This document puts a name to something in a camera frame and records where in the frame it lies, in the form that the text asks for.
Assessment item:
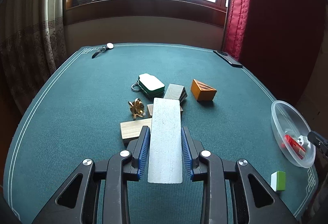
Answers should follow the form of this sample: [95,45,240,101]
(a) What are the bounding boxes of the white green mahjong tile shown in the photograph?
[270,171,286,192]

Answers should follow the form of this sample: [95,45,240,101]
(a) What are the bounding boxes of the white rectangular foam block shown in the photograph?
[148,98,183,184]

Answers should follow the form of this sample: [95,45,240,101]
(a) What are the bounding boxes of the gold metal ornament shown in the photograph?
[128,98,146,120]

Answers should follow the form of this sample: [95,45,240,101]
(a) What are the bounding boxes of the small brown wooden block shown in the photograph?
[147,104,183,118]

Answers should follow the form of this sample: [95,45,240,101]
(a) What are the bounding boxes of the white striped wedge block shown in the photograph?
[163,83,187,103]

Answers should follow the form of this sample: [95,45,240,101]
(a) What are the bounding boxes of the green jar-shaped keychain pouch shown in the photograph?
[137,73,165,98]

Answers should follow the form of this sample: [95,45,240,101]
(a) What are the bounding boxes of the red object in bowl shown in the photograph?
[285,135,306,160]

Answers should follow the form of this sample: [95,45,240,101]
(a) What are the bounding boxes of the clear plastic bowl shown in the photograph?
[271,100,316,168]

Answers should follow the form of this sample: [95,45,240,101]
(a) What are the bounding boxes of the light wooden rectangular block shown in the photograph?
[120,118,152,144]

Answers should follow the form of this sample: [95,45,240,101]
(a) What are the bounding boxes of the orange striped wedge block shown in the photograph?
[191,79,217,102]

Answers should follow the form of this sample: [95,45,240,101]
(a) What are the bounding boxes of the black remote control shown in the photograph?
[213,51,243,68]

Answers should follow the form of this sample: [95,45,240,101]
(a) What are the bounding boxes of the red quilted curtain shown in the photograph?
[222,0,250,60]

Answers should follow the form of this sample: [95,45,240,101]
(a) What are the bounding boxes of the beige patterned curtain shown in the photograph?
[1,0,68,113]

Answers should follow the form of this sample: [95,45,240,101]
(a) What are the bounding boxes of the wristwatch with black strap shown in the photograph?
[92,43,114,59]

